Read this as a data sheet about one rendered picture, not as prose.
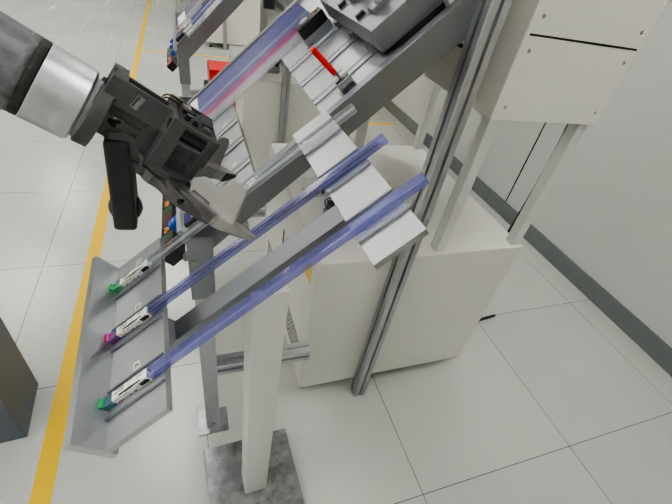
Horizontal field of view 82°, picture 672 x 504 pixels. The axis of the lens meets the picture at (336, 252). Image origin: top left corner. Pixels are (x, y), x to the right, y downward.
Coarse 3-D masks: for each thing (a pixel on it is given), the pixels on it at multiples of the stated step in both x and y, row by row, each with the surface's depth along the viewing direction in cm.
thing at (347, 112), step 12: (348, 108) 60; (336, 120) 60; (324, 132) 60; (300, 144) 61; (312, 144) 61; (288, 156) 61; (276, 168) 62; (252, 180) 62; (264, 180) 62; (192, 228) 63; (180, 240) 64; (156, 252) 65; (168, 252) 65; (120, 288) 66
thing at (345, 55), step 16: (304, 0) 117; (336, 32) 92; (304, 48) 98; (320, 48) 92; (336, 48) 87; (352, 48) 83; (288, 64) 98; (304, 64) 93; (320, 64) 87; (336, 64) 83; (352, 64) 79; (368, 64) 75; (304, 80) 88; (320, 80) 84; (336, 80) 79; (320, 96) 80; (336, 96) 76; (320, 112) 76
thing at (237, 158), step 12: (228, 108) 107; (216, 120) 107; (228, 120) 102; (216, 132) 103; (228, 132) 98; (240, 132) 94; (240, 144) 90; (228, 156) 90; (240, 156) 87; (228, 168) 87; (240, 168) 84; (252, 168) 81; (192, 180) 95; (216, 180) 87; (228, 180) 84; (240, 180) 81
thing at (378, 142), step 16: (368, 144) 53; (384, 144) 52; (352, 160) 52; (336, 176) 53; (304, 192) 54; (320, 192) 54; (288, 208) 54; (272, 224) 55; (240, 240) 55; (224, 256) 55; (192, 272) 57; (208, 272) 56; (176, 288) 57; (160, 304) 57; (112, 336) 58
